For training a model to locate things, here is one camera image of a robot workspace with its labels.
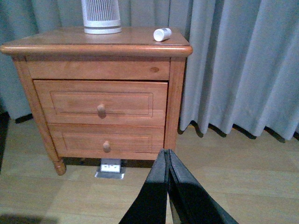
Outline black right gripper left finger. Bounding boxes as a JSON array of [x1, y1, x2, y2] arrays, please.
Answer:
[[120, 149, 169, 224]]

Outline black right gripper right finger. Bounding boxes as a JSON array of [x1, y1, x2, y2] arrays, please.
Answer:
[[167, 149, 237, 224]]

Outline wooden drawer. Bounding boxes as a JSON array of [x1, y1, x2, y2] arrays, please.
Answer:
[[49, 124, 164, 160], [34, 80, 168, 126]]

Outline white medicine bottle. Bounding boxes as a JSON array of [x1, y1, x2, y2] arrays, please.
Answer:
[[153, 28, 172, 42]]

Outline silver floor power socket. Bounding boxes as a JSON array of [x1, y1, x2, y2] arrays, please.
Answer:
[[94, 159, 126, 180]]

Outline wooden nightstand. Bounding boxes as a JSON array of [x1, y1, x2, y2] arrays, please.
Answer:
[[0, 27, 192, 175]]

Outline grey curtain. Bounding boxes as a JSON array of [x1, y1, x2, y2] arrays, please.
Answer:
[[0, 0, 299, 141]]

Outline white cylindrical air purifier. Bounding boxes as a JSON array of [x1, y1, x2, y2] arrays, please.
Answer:
[[81, 0, 121, 35]]

